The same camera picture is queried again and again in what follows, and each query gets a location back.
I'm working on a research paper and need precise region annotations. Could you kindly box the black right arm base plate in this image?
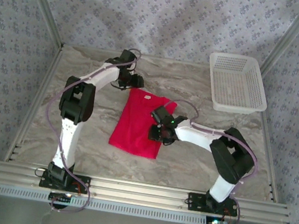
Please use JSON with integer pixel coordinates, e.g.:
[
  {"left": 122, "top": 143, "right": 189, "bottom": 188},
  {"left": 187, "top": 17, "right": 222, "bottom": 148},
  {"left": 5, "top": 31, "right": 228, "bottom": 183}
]
[{"left": 185, "top": 191, "right": 240, "bottom": 218}]

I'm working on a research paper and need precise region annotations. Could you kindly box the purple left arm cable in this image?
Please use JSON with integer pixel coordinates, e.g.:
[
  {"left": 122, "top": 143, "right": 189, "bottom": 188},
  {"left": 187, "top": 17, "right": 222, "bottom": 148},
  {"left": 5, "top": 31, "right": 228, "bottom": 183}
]
[{"left": 30, "top": 35, "right": 116, "bottom": 218}]

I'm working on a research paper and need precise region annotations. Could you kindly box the white perforated plastic basket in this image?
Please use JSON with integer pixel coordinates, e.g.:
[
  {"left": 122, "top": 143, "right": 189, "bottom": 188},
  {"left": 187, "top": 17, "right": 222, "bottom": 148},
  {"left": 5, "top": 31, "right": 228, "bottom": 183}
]
[{"left": 201, "top": 49, "right": 275, "bottom": 119}]

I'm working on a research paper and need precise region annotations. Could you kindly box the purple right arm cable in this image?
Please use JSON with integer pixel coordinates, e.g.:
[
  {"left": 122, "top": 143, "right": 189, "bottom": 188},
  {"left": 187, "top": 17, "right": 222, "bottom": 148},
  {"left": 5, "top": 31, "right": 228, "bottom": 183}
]
[{"left": 144, "top": 96, "right": 267, "bottom": 224}]

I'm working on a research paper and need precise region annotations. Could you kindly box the aluminium frame post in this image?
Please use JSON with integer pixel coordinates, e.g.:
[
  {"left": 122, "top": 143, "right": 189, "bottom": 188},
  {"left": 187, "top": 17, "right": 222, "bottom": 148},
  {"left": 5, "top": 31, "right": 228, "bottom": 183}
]
[
  {"left": 257, "top": 0, "right": 299, "bottom": 81},
  {"left": 7, "top": 0, "right": 72, "bottom": 49}
]

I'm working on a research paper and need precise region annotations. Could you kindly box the red t-shirt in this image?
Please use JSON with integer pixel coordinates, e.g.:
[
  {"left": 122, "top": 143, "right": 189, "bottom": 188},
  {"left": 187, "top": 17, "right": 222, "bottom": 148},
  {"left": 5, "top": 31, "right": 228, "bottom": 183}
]
[{"left": 106, "top": 85, "right": 180, "bottom": 163}]

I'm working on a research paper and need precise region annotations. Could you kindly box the aluminium mounting rail beam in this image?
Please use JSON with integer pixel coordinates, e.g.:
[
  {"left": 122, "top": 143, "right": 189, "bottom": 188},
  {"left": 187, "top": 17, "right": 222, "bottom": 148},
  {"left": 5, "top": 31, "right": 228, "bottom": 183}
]
[{"left": 0, "top": 159, "right": 294, "bottom": 224}]

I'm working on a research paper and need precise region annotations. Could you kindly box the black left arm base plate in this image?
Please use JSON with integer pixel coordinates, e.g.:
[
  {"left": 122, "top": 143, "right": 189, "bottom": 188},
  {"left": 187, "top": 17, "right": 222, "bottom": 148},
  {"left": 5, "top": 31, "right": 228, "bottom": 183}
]
[{"left": 38, "top": 168, "right": 93, "bottom": 196}]

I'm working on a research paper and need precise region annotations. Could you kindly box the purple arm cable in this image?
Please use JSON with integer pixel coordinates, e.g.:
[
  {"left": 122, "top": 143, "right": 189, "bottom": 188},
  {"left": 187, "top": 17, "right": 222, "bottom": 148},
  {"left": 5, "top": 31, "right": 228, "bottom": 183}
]
[
  {"left": 30, "top": 35, "right": 116, "bottom": 218},
  {"left": 144, "top": 96, "right": 267, "bottom": 224}
]

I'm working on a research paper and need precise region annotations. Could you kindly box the grey slotted cable duct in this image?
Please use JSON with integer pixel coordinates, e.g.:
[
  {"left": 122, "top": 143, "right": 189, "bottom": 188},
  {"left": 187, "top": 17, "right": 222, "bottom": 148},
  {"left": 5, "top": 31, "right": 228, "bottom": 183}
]
[{"left": 0, "top": 182, "right": 226, "bottom": 224}]

